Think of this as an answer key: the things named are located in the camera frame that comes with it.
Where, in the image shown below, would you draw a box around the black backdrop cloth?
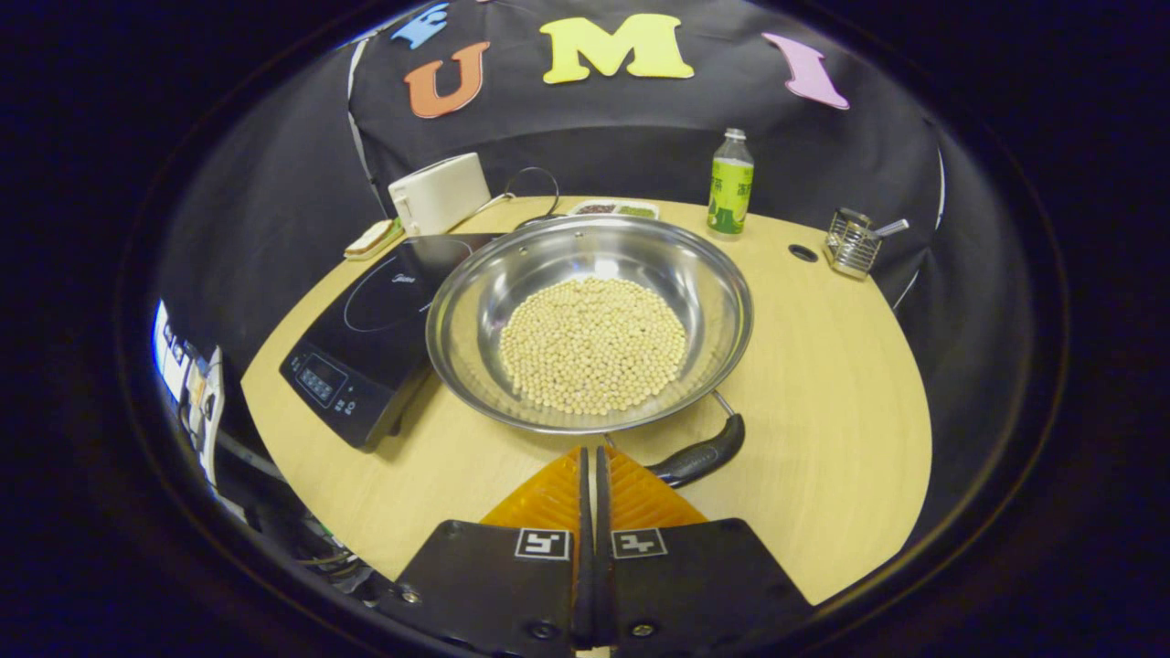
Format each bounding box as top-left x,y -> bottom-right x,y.
155,0 -> 952,549

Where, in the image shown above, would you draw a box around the steel pot with black handle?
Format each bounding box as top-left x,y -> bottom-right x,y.
425,215 -> 755,490

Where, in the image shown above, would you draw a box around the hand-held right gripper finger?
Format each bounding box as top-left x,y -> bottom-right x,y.
594,446 -> 814,645
370,446 -> 595,652

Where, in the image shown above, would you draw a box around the white toaster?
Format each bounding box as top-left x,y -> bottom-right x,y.
388,152 -> 492,237

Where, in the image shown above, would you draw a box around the white divided dish of beans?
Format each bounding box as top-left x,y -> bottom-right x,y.
567,199 -> 661,220

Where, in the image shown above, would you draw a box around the heap of soybeans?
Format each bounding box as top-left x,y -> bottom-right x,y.
498,277 -> 688,417

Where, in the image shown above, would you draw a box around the black power cable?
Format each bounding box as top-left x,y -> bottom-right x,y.
503,166 -> 563,229

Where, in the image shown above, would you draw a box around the black induction cooktop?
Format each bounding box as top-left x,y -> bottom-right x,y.
279,233 -> 504,453

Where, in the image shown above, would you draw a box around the white printed panel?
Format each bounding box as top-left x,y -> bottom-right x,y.
151,297 -> 226,485

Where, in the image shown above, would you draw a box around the bread slice on small tray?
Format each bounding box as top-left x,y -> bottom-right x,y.
344,219 -> 405,261

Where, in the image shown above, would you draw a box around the wire utensil holder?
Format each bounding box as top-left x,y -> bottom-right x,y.
824,207 -> 883,280

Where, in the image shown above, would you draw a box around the green drink bottle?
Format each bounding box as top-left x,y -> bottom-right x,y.
706,128 -> 756,239

